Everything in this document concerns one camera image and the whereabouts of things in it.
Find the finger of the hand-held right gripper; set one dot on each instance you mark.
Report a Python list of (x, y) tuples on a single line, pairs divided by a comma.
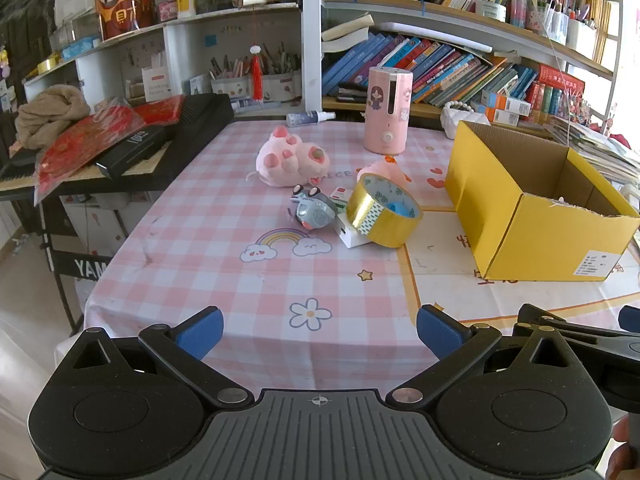
[(575, 336), (631, 317)]

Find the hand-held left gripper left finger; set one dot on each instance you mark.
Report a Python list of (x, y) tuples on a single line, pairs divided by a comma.
[(200, 332)]

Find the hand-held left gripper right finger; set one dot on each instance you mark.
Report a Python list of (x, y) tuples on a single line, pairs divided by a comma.
[(435, 330)]

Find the yellow cardboard box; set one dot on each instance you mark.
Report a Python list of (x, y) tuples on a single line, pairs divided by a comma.
[(550, 240)]

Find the pink axolotl plush toy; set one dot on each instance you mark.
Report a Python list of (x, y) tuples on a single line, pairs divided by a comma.
[(387, 170)]

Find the pink paw plush toy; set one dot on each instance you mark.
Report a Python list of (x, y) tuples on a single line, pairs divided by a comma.
[(290, 160)]

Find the person's right hand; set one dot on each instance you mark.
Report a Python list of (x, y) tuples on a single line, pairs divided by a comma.
[(617, 447)]

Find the pink checkered tablecloth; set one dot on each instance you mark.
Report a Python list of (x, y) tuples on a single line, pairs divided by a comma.
[(225, 260)]

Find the gold tape roll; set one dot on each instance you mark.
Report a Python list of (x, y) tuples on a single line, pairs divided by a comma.
[(395, 234)]

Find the black keyboard stand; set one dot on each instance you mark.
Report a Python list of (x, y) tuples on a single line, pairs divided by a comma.
[(87, 265)]

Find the grey mouse toy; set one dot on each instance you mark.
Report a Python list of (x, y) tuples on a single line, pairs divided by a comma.
[(315, 210)]

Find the stack of magazines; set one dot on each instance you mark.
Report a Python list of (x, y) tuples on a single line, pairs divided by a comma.
[(595, 145)]

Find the red cloth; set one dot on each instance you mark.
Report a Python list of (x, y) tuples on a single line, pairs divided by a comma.
[(621, 141)]

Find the long black box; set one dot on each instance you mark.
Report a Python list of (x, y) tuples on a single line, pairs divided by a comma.
[(130, 150)]

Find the black electronic keyboard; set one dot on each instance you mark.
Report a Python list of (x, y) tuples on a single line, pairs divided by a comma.
[(195, 125)]

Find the white bead basket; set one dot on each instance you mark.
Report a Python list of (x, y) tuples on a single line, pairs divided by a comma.
[(457, 120)]

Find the pink humidifier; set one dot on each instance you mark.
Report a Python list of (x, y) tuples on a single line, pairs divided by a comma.
[(385, 120)]

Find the clear bag of red paper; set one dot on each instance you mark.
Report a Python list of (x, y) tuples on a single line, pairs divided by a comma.
[(80, 145)]

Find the small orange white box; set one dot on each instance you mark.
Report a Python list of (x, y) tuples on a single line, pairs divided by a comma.
[(502, 117), (515, 105)]

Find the red envelope pack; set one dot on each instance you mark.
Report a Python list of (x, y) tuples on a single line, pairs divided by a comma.
[(160, 109)]

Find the small spray bottle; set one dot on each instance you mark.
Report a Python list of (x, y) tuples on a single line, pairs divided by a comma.
[(305, 119)]

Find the white pen holder box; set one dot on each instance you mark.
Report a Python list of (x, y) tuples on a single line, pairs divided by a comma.
[(230, 87), (280, 87)]

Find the red book box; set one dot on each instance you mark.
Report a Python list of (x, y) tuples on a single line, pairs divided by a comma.
[(560, 80)]

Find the white paper card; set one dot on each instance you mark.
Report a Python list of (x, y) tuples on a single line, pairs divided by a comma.
[(156, 85)]

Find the red tassel ornament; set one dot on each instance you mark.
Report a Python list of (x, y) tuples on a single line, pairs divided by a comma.
[(256, 75)]

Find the beige cloth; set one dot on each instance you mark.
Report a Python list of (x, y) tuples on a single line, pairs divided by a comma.
[(50, 110)]

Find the white pen cup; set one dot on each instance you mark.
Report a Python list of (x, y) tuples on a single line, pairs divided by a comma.
[(555, 20), (581, 35)]

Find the stack of white books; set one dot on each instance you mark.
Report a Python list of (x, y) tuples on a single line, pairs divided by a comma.
[(345, 32)]

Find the white shelf unit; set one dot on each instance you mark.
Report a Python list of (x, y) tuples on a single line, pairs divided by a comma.
[(310, 35)]

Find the white round jar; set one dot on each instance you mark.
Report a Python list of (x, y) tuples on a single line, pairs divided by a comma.
[(491, 11)]

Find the pastel bottle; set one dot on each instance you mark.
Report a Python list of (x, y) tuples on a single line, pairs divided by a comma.
[(519, 5)]

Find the fortune god paper figure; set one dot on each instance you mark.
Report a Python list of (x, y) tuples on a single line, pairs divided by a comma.
[(122, 5)]

